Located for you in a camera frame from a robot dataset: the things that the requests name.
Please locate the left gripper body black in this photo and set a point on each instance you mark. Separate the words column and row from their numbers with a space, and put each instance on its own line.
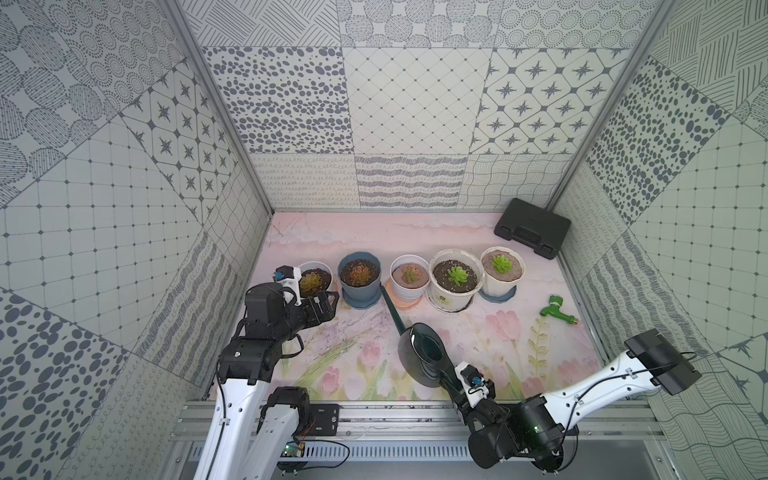
column 324, row 306

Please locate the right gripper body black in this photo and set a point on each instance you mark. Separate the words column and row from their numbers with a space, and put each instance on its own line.
column 486, row 414

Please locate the white pot yellow-brown succulent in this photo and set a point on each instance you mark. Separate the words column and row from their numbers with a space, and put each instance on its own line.
column 315, row 277

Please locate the blue-grey pot red succulent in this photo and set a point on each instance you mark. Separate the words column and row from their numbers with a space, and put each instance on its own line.
column 360, row 277

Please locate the white pot pink succulent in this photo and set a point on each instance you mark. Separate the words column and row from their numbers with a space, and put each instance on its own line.
column 408, row 281

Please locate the dark green watering can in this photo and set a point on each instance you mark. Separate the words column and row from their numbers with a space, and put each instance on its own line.
column 422, row 353

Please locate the white pot bright green succulent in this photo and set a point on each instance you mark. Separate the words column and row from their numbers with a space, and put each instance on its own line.
column 504, row 269

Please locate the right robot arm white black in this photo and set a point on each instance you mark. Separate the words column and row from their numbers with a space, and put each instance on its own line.
column 536, row 428

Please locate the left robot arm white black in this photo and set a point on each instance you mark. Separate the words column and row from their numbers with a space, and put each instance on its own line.
column 252, row 424

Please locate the large white pot green succulent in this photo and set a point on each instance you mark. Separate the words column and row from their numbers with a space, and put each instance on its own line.
column 456, row 277

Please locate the left small circuit board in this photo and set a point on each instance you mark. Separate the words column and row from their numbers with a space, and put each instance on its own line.
column 292, row 457

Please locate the black plastic tool case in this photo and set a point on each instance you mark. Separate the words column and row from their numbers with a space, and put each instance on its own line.
column 541, row 230

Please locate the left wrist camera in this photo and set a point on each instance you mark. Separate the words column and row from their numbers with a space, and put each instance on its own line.
column 288, row 278

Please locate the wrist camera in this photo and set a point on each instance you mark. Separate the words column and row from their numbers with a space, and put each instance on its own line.
column 474, row 385
column 288, row 278

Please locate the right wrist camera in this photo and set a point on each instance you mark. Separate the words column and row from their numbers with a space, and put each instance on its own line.
column 474, row 385

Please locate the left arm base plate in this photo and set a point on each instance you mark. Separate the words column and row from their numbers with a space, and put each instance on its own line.
column 318, row 419

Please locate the aluminium mounting rail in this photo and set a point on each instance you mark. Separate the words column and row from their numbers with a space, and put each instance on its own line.
column 434, row 420

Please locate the green hose nozzle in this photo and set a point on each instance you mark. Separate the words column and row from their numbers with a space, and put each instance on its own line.
column 553, row 309

